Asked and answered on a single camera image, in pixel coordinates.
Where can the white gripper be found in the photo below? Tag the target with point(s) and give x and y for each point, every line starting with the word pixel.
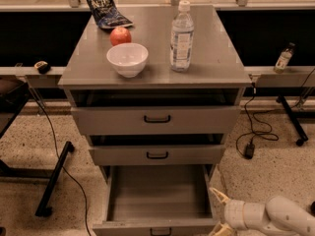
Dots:
pixel 234 212

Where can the grey bottom drawer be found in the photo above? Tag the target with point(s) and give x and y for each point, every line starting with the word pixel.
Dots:
pixel 158 200

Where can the grey drawer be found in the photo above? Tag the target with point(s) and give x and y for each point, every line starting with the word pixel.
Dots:
pixel 155 120
pixel 157 155
pixel 158 200

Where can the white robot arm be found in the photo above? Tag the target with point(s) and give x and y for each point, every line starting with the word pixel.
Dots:
pixel 278 216

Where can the grey middle drawer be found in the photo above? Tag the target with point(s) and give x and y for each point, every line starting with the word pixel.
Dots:
pixel 157 155

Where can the grey top drawer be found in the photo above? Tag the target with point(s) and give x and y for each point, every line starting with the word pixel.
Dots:
pixel 155 120

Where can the grey drawer cabinet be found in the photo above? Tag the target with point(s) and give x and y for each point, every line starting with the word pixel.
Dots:
pixel 214 78

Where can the black caster wheel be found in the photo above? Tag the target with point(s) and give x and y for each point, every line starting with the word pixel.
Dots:
pixel 312 208

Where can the black wheeled stand right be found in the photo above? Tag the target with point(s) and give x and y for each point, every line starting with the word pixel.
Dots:
pixel 294 118

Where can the small glass bottle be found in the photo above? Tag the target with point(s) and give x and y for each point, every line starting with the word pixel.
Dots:
pixel 284 58

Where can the black table leg left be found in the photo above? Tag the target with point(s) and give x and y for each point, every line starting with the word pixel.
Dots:
pixel 43 210

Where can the white ceramic bowl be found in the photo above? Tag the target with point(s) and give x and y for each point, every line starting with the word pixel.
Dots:
pixel 128 59

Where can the clear plastic water bottle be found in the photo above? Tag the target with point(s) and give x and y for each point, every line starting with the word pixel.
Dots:
pixel 182 33

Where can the red apple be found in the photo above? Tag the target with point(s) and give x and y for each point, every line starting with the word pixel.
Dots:
pixel 120 35

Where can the dark blue chip bag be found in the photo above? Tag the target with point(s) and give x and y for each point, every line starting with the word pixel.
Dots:
pixel 107 16

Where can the black tape measure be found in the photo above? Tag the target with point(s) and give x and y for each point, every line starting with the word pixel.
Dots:
pixel 42 67

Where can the dark table left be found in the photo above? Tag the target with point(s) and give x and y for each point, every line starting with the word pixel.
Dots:
pixel 14 94

